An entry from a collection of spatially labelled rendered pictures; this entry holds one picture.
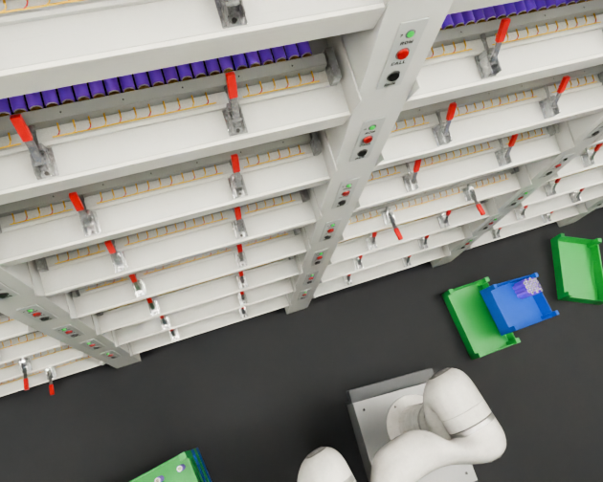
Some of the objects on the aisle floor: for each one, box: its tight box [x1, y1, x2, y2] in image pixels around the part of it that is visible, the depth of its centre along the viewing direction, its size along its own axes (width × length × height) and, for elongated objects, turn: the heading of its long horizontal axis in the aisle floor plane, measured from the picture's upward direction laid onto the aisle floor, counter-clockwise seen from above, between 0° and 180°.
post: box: [284, 0, 454, 314], centre depth 119 cm, size 20×9×182 cm, turn 17°
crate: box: [480, 273, 559, 336], centre depth 202 cm, size 30×20×8 cm
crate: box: [550, 233, 603, 305], centre depth 216 cm, size 30×20×8 cm
